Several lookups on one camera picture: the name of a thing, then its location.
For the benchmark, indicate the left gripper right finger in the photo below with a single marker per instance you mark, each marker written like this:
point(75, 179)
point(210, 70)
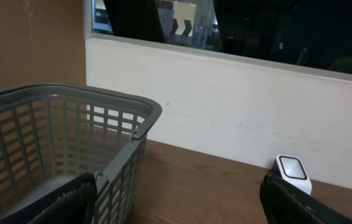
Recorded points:
point(284, 203)

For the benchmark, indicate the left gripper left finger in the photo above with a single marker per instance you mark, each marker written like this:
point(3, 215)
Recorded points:
point(62, 199)

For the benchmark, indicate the white barcode scanner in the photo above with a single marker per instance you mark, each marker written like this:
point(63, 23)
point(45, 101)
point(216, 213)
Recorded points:
point(291, 169)

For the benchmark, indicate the grey plastic shopping basket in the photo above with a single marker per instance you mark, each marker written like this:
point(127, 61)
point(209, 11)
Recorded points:
point(52, 133)

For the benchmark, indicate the painted cardboard panel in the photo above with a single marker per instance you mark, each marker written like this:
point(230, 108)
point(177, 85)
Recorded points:
point(41, 41)

